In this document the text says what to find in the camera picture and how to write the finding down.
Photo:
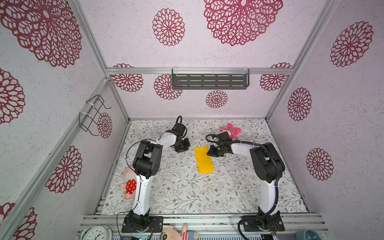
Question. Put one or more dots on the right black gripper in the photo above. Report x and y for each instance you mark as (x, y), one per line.
(211, 150)

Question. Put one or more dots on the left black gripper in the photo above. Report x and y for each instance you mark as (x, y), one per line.
(186, 147)

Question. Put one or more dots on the yellow square paper sheet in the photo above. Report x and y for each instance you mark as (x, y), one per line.
(204, 162)

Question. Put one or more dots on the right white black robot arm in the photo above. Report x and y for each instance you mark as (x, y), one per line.
(268, 167)

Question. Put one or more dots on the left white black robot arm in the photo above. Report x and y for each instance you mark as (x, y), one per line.
(147, 162)

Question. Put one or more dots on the pink white plush toy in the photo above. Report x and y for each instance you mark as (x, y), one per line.
(231, 130)

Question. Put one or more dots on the pink doll red dotted dress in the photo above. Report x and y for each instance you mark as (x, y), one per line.
(129, 184)

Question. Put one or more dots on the pig plush striped shirt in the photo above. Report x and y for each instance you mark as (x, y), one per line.
(169, 233)

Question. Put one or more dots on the teal round clock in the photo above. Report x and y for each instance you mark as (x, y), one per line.
(308, 235)

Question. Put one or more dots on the white analog alarm clock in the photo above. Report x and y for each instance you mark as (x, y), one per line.
(97, 233)

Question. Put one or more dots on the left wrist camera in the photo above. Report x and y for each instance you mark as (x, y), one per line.
(179, 129)

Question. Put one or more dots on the dark grey wall shelf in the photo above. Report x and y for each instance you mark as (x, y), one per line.
(210, 81)

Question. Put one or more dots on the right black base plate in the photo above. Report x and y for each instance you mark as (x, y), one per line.
(271, 223)

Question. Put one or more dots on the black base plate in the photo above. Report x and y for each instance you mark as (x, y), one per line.
(146, 224)
(271, 223)

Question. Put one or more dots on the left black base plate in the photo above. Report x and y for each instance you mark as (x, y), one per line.
(146, 224)

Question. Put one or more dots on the black wire wall rack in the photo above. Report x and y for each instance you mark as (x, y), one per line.
(88, 121)

